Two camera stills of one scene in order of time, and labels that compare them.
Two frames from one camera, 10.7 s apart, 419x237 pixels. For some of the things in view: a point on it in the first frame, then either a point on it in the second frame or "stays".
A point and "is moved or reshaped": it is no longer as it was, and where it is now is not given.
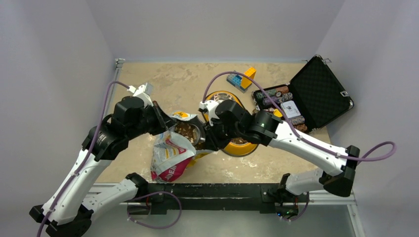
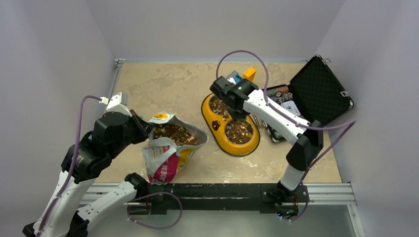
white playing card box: (291, 109) stays
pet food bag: (173, 152) is moved or reshaped
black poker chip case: (314, 98) stays
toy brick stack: (240, 82) stays
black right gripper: (212, 140) to (238, 116)
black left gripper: (163, 122) to (143, 127)
